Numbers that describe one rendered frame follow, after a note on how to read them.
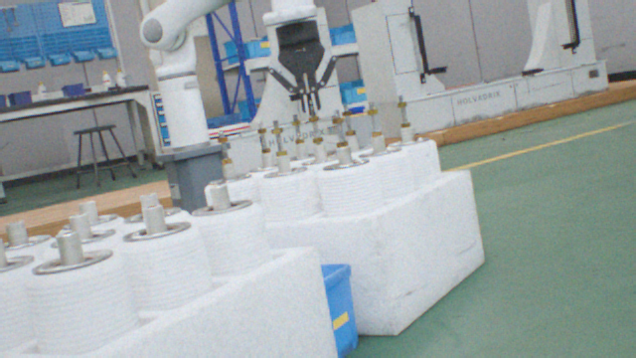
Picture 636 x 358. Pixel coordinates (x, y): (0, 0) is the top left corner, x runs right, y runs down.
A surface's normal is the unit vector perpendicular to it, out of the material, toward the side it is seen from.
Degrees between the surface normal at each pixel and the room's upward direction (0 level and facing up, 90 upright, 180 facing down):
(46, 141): 90
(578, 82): 90
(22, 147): 90
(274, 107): 90
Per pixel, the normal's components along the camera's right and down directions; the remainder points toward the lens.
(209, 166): 0.47, 0.00
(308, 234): -0.52, 0.19
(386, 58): -0.86, 0.22
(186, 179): -0.28, 0.18
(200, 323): 0.84, -0.11
